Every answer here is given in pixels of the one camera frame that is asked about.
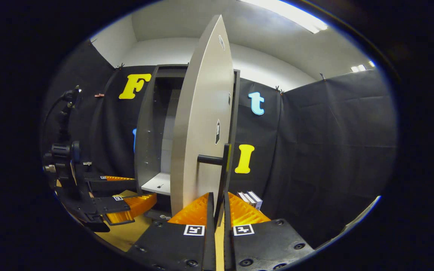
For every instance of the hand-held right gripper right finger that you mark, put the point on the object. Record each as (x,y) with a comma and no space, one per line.
(227,244)

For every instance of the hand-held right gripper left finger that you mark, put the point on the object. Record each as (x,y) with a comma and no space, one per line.
(210,241)

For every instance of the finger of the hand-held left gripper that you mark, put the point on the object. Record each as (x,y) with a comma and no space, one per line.
(111,185)
(134,207)

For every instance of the dark grey cabinet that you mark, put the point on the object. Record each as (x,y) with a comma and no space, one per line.
(145,124)

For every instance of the beige cabinet door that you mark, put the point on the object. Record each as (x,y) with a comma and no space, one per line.
(202,113)

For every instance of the pink cloth clip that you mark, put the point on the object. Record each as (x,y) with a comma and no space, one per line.
(99,95)

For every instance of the black cloth clip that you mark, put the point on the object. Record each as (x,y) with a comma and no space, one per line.
(120,66)
(322,76)
(92,40)
(279,90)

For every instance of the black backdrop cloth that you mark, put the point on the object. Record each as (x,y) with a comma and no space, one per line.
(315,150)

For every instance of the long ceiling light panel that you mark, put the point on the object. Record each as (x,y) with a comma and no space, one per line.
(292,13)

